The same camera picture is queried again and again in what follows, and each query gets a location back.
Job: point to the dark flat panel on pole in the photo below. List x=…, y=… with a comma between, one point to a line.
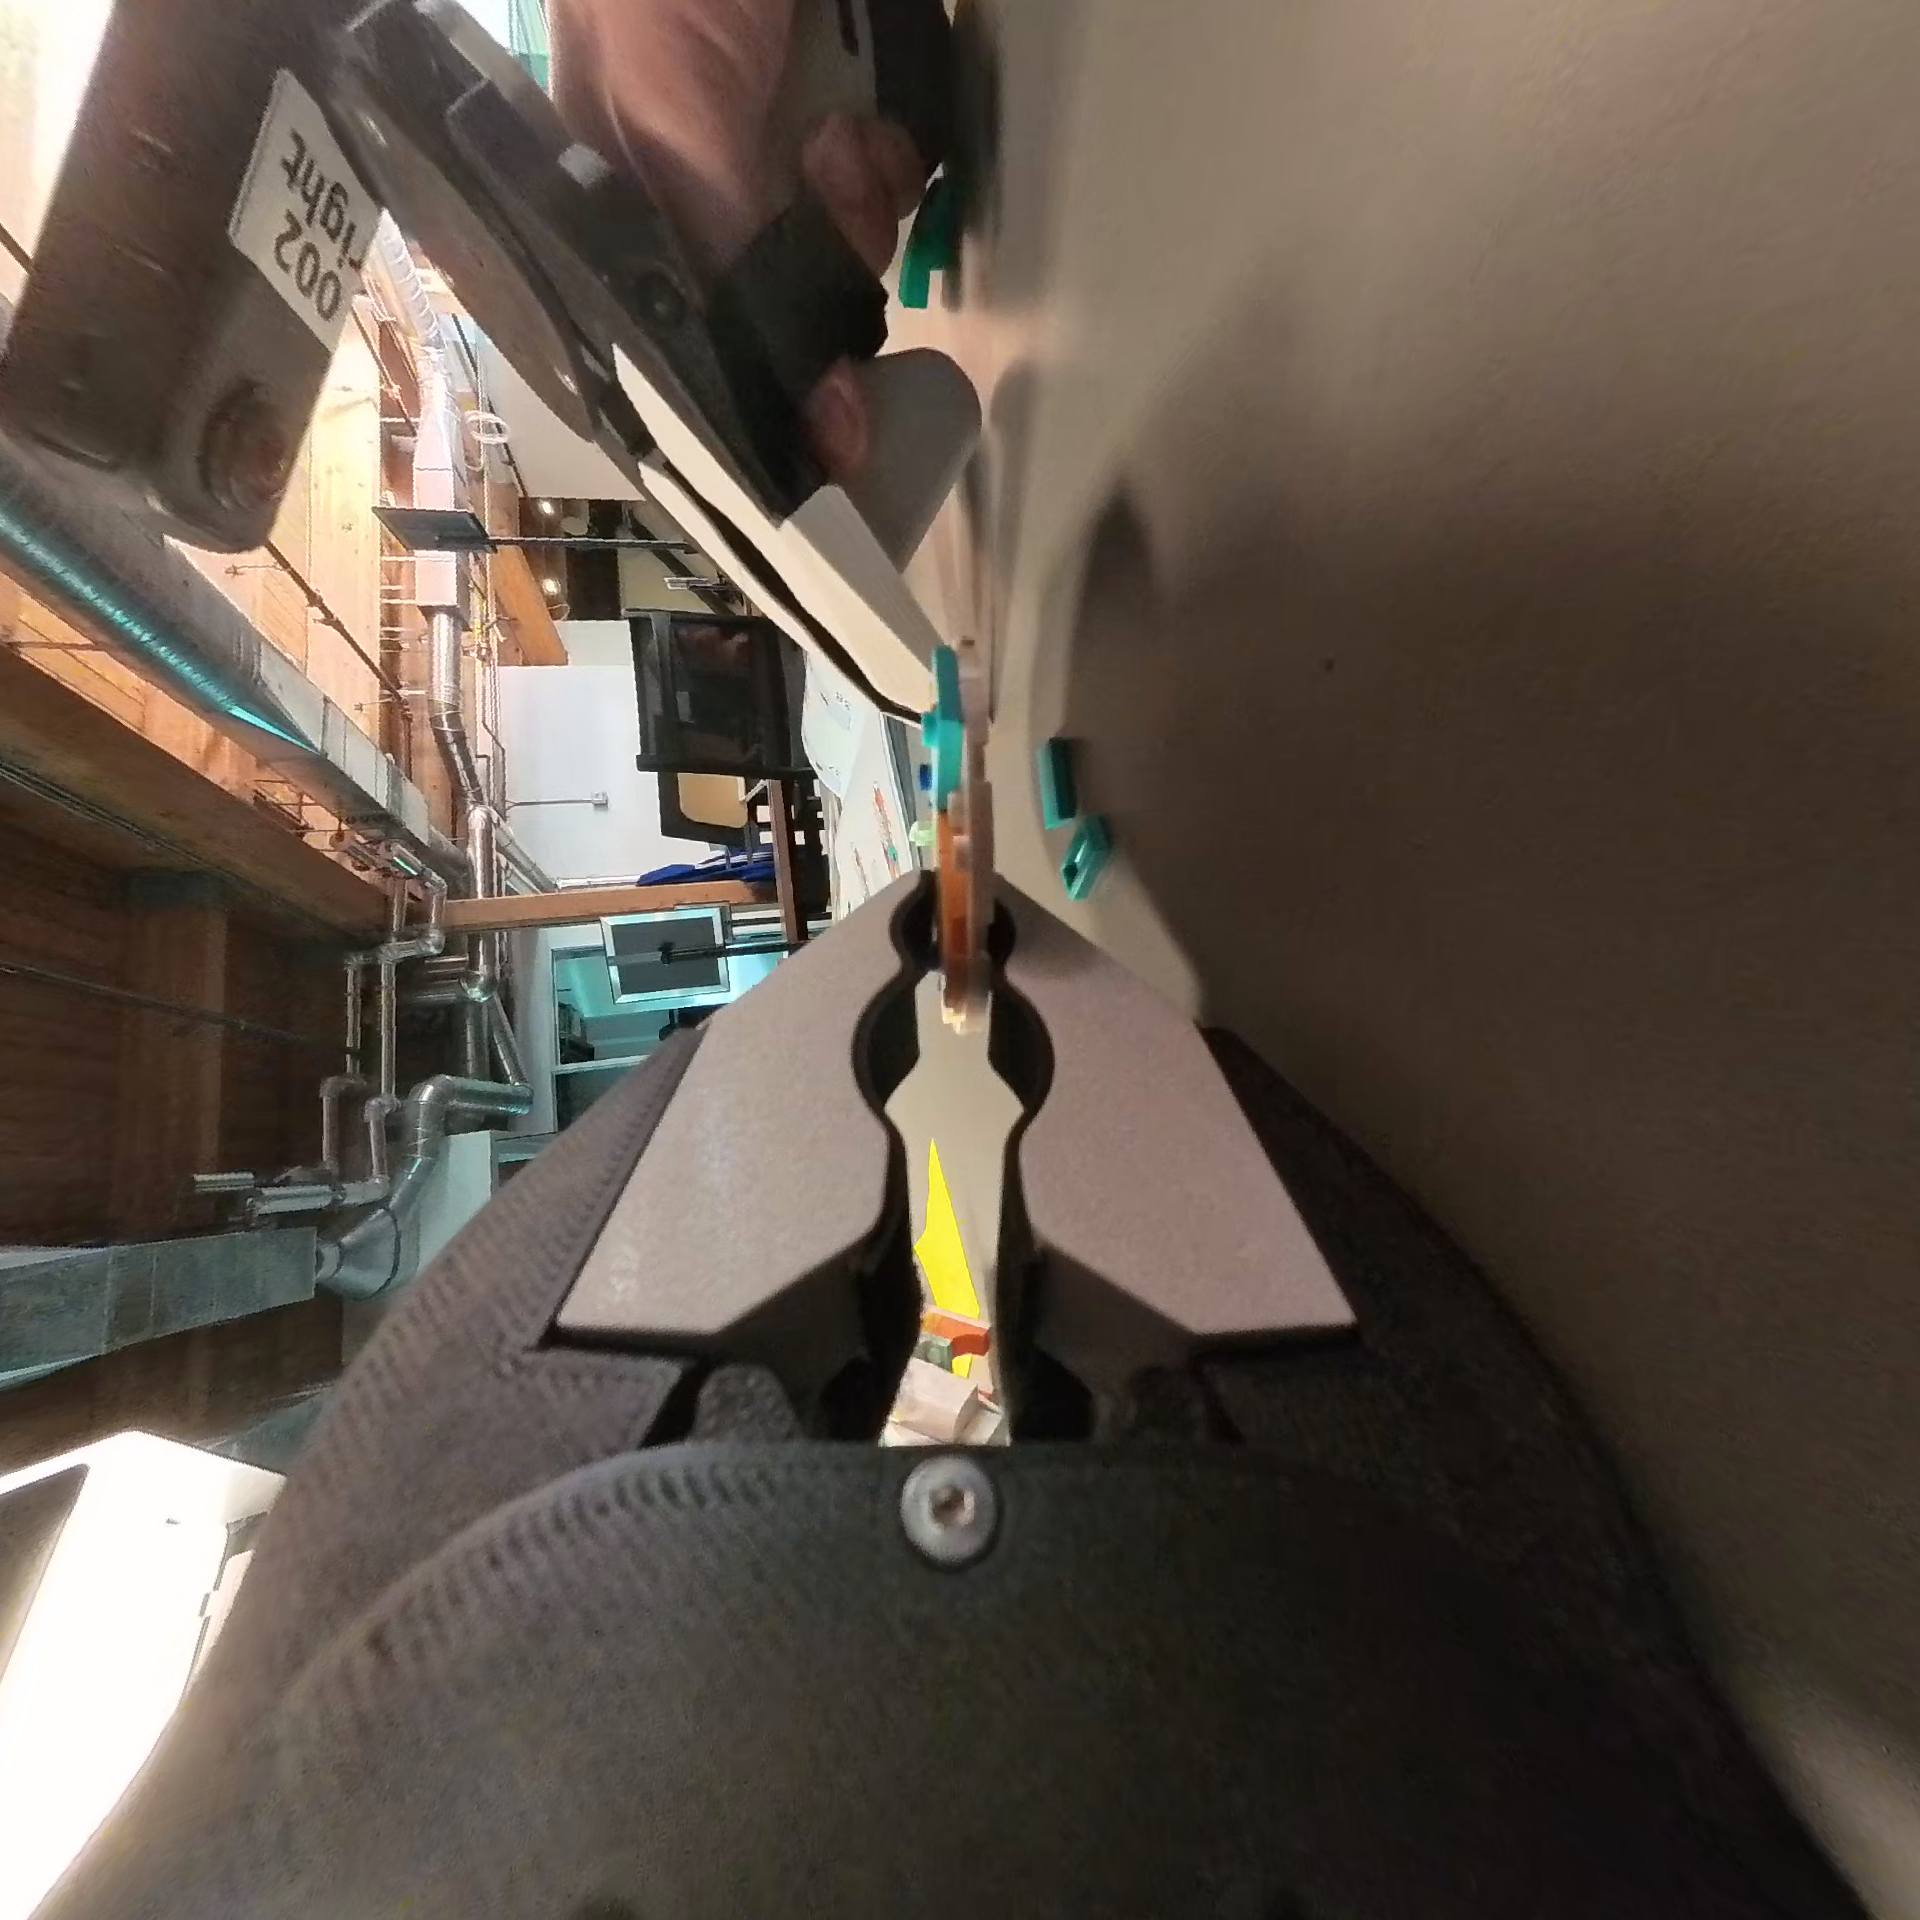
x=437, y=523

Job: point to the black panel on stand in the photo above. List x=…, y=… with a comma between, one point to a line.
x=664, y=954

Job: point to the white lamp light panel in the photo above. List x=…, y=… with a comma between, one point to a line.
x=164, y=1503

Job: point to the long grey ceiling duct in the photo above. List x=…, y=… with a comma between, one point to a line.
x=177, y=646

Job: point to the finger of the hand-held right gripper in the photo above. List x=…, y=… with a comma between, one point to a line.
x=860, y=587
x=780, y=607

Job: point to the black office chair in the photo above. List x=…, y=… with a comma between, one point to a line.
x=712, y=687

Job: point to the person's right hand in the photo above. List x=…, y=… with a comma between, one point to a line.
x=690, y=109

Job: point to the silver ventilation duct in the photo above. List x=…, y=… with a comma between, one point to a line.
x=148, y=1296

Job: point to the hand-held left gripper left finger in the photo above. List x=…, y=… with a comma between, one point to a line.
x=739, y=1187

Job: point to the teal flat tile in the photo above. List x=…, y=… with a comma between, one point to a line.
x=1055, y=781
x=1069, y=875

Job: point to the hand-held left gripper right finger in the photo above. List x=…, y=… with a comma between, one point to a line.
x=1188, y=1200

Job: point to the teal arch brick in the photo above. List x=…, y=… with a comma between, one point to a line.
x=930, y=239

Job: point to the tan backed chair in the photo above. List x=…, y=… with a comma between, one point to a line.
x=693, y=804

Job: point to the open instruction booklet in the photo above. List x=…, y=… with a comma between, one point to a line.
x=847, y=740

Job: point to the round white brick plate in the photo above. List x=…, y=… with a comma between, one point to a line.
x=977, y=840

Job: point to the yellow paper note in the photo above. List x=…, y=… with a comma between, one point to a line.
x=945, y=1247

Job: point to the slim silver duct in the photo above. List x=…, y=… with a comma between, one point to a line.
x=449, y=699

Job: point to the grey pipe cluster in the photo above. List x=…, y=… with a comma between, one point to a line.
x=422, y=1132

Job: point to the white brick animal model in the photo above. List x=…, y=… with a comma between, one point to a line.
x=945, y=1349

